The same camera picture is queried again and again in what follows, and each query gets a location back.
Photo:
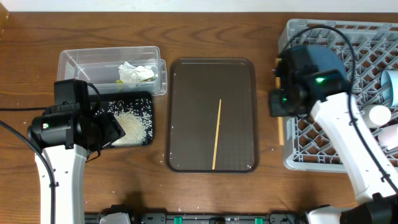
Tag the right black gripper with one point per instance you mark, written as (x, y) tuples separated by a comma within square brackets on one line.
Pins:
[(278, 108)]

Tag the wooden chopstick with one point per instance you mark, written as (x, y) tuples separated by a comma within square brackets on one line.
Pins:
[(216, 135), (279, 119)]

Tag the dark blue round plate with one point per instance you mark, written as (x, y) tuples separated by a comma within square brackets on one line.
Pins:
[(326, 59)]

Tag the white cup green inside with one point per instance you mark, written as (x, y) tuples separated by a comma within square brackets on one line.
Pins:
[(376, 116)]

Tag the light blue small bowl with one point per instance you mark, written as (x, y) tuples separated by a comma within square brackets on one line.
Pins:
[(389, 87)]

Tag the white cup pink inside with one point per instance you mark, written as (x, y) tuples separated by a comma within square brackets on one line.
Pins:
[(388, 137)]

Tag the pile of white rice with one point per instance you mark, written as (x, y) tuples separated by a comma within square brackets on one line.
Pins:
[(136, 119)]

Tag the white paper napkin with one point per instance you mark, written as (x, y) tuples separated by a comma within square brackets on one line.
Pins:
[(128, 71)]

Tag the clear yellow-green snack wrapper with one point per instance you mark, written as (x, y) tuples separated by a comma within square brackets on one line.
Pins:
[(134, 81)]

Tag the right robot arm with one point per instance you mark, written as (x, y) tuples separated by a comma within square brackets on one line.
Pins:
[(313, 81)]

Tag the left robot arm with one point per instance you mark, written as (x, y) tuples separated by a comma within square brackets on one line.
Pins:
[(64, 136)]

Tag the brown plastic serving tray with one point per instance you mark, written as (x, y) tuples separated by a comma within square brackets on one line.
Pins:
[(196, 86)]

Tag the black plastic tray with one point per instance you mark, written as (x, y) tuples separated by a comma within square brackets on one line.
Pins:
[(119, 96)]

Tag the clear plastic bin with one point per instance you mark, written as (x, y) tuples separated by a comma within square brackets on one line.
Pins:
[(99, 66)]

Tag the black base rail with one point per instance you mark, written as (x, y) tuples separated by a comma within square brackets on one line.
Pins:
[(161, 216)]

